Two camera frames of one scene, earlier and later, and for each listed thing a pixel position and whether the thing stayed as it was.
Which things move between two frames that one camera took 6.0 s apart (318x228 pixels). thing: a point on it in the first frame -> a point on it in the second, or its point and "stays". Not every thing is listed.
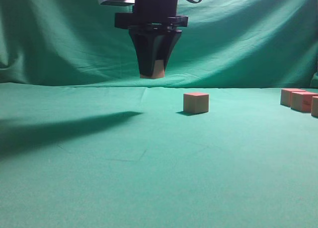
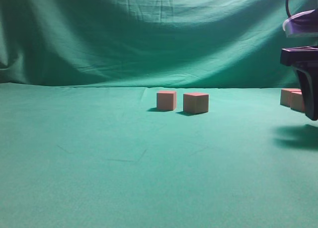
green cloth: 85,142 stays
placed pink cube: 196,103 stays
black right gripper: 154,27 -> 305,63
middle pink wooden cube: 301,101 stays
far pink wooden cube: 285,96 stays
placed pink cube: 158,71 -> 166,100
